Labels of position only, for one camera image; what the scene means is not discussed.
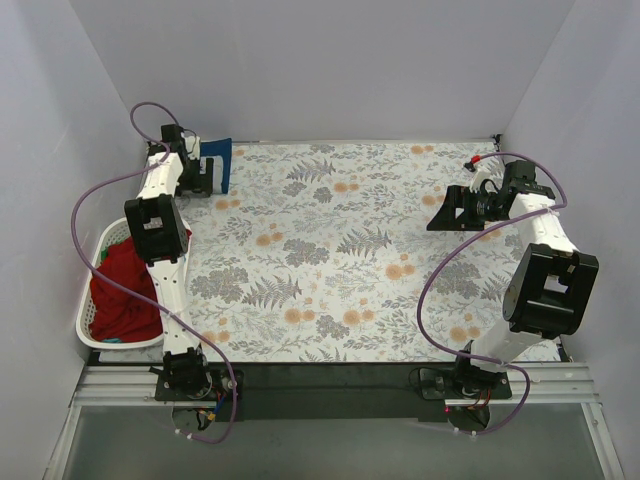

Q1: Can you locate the dark blue t shirt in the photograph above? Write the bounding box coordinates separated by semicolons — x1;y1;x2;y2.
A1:
200;138;232;192

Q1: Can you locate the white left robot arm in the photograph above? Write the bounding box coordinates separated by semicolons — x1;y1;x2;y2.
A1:
124;123;231;400

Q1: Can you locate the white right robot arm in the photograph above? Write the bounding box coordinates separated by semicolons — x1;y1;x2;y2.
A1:
418;154;599;402

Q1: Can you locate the white plastic laundry basket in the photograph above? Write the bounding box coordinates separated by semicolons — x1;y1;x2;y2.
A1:
74;217;194;350

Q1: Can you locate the teal t shirt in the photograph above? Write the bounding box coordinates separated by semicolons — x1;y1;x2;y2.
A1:
100;246;122;344

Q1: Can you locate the floral patterned table cloth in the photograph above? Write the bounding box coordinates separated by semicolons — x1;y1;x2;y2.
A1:
97;139;571;365

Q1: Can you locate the red t shirt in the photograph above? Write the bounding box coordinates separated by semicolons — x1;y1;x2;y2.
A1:
88;235;163;343

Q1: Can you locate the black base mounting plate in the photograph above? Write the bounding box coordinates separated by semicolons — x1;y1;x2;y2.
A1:
153;363;514;426

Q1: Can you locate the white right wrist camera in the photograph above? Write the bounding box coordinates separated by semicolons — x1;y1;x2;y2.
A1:
463;155;491;192

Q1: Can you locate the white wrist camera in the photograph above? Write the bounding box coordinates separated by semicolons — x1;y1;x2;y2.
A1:
463;155;491;192
184;133;201;160

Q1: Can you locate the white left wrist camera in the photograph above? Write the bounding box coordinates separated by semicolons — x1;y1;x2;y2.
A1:
184;133;201;160

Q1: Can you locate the aluminium frame rail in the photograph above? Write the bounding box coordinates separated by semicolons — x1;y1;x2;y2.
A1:
72;362;600;406

